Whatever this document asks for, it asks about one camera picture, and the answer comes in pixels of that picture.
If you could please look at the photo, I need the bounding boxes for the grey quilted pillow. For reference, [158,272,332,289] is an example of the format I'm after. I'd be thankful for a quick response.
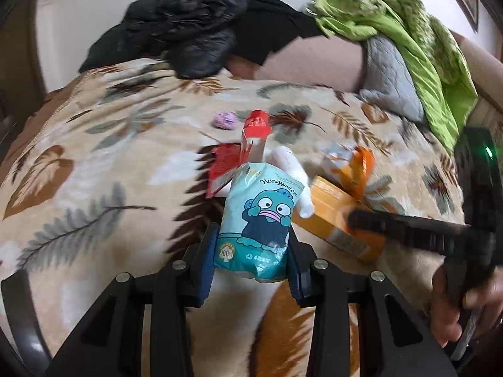
[358,35,427,123]

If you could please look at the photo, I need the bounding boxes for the red snack wrapper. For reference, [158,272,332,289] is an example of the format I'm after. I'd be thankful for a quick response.
[207,143,242,198]

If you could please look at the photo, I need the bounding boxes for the red cigarette pack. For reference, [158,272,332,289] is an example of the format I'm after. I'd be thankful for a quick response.
[240,109,274,166]

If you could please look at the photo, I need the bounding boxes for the wooden picture frame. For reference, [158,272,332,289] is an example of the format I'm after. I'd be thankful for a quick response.
[432,0,480,34]

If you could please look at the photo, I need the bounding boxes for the black puffer jacket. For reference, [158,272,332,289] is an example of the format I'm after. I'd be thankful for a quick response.
[79,0,250,80]

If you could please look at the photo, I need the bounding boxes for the green patterned quilt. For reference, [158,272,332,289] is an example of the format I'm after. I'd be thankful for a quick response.
[310,0,480,156]

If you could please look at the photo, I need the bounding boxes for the brown bed cover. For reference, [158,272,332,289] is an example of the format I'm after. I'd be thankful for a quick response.
[21,84,79,138]

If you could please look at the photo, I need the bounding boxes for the crumpled purple paper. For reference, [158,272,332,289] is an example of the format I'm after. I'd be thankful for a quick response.
[212,112,236,130]

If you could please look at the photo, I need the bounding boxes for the person's right hand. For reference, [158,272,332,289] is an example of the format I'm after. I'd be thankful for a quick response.
[430,263,503,348]

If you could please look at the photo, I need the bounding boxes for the leaf printed blanket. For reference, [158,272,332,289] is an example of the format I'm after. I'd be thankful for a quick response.
[0,57,503,377]

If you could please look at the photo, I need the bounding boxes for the orange foil packet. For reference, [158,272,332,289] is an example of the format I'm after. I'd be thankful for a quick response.
[322,143,376,203]

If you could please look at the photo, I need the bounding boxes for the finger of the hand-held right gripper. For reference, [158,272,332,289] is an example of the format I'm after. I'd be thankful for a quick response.
[349,208,473,254]

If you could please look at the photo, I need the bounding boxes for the black cloth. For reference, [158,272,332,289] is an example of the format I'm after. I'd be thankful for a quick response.
[228,0,327,65]

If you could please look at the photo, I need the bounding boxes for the teal cartoon tissue packet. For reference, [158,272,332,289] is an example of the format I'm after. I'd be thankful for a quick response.
[212,161,305,283]

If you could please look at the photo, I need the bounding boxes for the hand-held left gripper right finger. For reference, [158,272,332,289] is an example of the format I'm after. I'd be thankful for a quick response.
[287,230,458,377]

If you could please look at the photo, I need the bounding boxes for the black curved bar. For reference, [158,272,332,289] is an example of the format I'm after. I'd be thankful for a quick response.
[0,269,53,368]

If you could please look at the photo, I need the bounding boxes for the orange cardboard box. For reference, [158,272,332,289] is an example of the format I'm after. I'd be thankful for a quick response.
[293,176,386,265]

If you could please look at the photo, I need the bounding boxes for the pink sofa backrest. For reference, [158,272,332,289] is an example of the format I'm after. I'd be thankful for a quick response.
[228,27,503,126]

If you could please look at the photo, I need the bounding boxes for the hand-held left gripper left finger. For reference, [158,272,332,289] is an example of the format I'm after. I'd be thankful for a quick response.
[45,222,221,377]

